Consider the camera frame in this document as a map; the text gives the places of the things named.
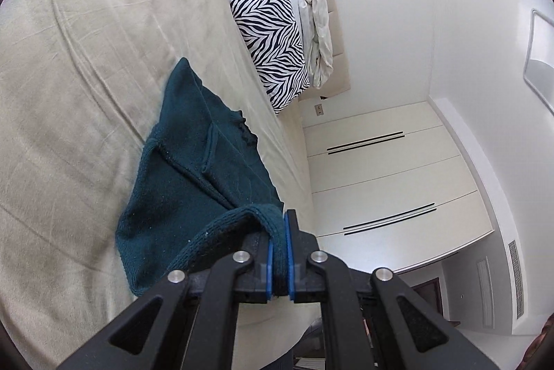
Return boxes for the dark wooden door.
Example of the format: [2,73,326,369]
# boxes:
[410,278,452,324]

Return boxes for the folded white duvet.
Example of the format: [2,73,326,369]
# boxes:
[261,0,334,89]

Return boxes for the long white air vent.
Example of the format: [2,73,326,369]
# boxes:
[506,239,525,319]

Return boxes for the zebra print pillow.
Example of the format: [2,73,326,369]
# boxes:
[227,0,313,116]

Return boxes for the white wardrobe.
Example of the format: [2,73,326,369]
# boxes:
[302,99,495,271]

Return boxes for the dark green sweater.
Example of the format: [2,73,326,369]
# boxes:
[115,57,288,298]

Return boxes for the ceiling light panel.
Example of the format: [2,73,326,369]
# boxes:
[523,9,554,116]

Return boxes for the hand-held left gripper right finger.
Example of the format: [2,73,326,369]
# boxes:
[283,209,503,370]

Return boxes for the beige bed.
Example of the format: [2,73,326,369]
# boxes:
[0,0,321,370]

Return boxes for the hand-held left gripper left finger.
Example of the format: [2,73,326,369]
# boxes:
[56,234,275,370]

